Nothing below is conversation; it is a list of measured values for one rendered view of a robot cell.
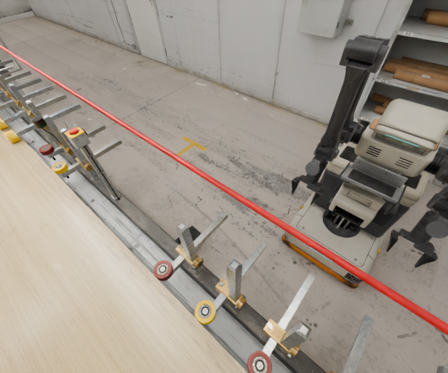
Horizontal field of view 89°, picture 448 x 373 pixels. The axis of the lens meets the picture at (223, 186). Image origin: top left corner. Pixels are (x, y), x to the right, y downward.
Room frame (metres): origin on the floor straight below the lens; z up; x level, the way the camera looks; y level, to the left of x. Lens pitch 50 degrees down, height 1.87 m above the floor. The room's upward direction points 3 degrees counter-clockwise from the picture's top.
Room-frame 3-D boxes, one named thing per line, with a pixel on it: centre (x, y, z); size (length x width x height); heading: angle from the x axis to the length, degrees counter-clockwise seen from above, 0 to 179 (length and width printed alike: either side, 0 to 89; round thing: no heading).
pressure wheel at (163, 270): (0.37, 0.28, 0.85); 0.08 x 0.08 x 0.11
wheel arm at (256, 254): (0.34, -0.04, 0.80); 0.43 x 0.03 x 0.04; 137
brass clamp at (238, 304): (0.28, 0.00, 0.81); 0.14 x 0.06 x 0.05; 47
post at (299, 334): (0.09, -0.20, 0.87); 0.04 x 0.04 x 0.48; 47
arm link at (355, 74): (0.72, -0.44, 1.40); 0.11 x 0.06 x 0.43; 47
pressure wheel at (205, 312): (0.20, 0.10, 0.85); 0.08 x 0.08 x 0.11
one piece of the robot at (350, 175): (0.69, -0.71, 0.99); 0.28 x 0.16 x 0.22; 47
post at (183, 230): (0.44, 0.16, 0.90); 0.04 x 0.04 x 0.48; 47
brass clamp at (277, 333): (0.11, -0.19, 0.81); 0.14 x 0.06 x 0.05; 47
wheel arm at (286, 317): (0.17, -0.22, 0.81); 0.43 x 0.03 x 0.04; 137
